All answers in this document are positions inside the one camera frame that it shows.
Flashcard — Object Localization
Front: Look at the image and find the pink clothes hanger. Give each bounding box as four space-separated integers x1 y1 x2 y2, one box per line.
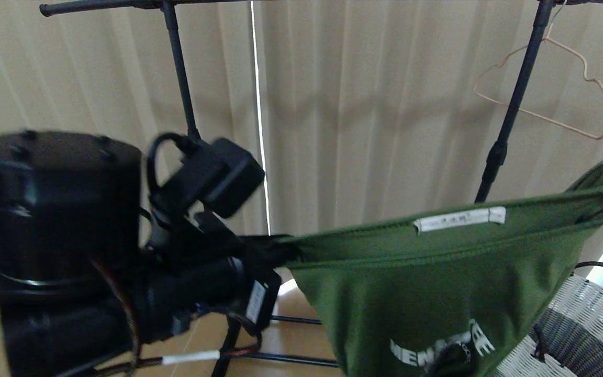
473 0 603 140

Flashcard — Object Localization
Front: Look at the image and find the black clothes rack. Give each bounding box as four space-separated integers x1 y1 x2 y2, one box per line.
40 0 603 377

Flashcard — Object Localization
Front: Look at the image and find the green long-sleeved shirt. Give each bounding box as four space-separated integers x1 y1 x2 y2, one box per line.
281 160 603 377

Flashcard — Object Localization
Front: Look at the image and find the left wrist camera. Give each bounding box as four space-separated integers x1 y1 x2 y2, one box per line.
150 137 266 248

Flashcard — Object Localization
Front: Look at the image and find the white laundry basket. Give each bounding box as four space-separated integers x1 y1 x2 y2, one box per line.
490 261 603 377

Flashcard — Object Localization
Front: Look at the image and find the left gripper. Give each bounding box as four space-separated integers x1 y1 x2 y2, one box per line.
144 256 282 344

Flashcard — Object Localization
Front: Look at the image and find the black cable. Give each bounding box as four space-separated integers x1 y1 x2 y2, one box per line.
146 132 197 199

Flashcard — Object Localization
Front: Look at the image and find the beige curtain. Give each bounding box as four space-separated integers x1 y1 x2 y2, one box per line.
0 0 603 278

